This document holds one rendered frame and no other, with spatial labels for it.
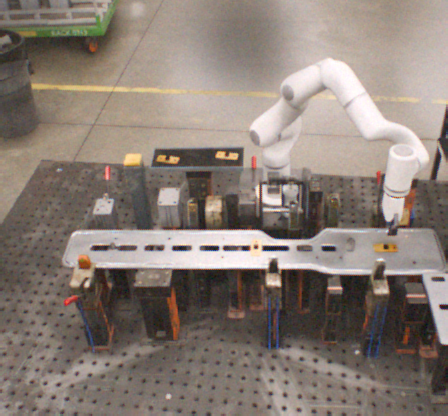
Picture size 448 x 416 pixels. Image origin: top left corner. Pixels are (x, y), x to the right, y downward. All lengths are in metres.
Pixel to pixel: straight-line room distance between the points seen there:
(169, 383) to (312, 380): 0.50
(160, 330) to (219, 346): 0.23
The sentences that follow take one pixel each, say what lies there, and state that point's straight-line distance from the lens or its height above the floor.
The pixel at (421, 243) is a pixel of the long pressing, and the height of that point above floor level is 1.00.
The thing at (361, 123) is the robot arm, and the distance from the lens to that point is 1.93.
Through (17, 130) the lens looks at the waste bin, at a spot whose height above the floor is 0.06.
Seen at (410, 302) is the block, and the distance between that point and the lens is 2.07.
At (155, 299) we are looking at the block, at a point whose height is 0.95.
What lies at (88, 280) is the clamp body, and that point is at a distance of 2.05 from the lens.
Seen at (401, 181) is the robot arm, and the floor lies 1.34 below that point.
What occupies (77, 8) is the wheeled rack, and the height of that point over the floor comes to 0.30.
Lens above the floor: 2.54
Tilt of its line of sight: 40 degrees down
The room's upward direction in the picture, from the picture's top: 3 degrees counter-clockwise
